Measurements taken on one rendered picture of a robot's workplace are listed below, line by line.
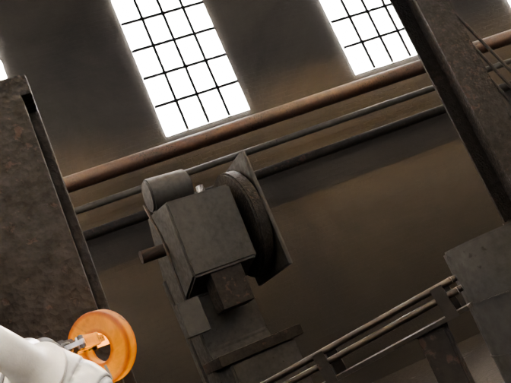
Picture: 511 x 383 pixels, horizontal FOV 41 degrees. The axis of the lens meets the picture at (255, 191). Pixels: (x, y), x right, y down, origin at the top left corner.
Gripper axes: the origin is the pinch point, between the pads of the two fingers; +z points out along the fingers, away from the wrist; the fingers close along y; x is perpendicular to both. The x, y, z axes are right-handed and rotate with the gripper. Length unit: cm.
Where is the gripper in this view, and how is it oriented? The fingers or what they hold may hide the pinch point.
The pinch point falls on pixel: (98, 340)
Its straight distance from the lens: 151.2
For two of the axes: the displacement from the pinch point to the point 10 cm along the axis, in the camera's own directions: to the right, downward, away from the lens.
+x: -4.1, -9.0, 1.7
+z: 3.7, 0.1, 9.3
